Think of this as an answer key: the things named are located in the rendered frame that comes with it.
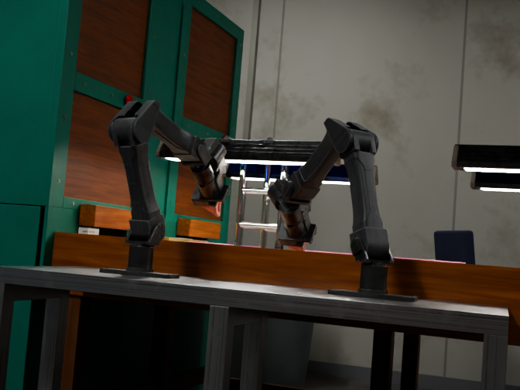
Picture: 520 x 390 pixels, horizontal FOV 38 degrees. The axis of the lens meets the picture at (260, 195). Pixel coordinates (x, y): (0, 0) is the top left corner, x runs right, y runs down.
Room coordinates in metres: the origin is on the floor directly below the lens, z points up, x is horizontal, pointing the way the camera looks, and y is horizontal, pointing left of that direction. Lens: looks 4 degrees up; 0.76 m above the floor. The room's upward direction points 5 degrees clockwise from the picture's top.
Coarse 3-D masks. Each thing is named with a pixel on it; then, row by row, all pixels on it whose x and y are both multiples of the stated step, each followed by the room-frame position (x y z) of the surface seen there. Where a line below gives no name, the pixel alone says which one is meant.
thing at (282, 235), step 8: (296, 224) 2.08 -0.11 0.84; (304, 224) 2.11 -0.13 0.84; (312, 224) 2.14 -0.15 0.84; (280, 232) 2.15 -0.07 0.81; (288, 232) 2.11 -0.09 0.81; (296, 232) 2.10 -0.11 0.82; (304, 232) 2.12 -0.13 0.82; (312, 232) 2.12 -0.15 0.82; (288, 240) 2.13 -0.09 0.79; (296, 240) 2.12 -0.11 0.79; (304, 240) 2.11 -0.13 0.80; (312, 240) 2.11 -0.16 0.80
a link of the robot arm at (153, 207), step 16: (112, 128) 1.87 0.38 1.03; (128, 128) 1.84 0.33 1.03; (128, 144) 1.89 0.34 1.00; (144, 144) 1.88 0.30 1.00; (128, 160) 1.88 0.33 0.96; (144, 160) 1.89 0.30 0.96; (128, 176) 1.90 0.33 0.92; (144, 176) 1.90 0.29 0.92; (144, 192) 1.90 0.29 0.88; (144, 208) 1.91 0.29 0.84; (144, 224) 1.92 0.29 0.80; (144, 240) 1.95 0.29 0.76
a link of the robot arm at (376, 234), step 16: (352, 144) 1.81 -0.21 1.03; (368, 144) 1.83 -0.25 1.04; (352, 160) 1.81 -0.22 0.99; (368, 160) 1.81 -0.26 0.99; (352, 176) 1.81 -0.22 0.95; (368, 176) 1.80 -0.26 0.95; (352, 192) 1.81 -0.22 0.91; (368, 192) 1.78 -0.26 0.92; (368, 208) 1.77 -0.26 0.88; (368, 224) 1.76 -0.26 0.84; (368, 240) 1.74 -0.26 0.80; (384, 240) 1.76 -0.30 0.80; (368, 256) 1.75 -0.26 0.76; (384, 256) 1.77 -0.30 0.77
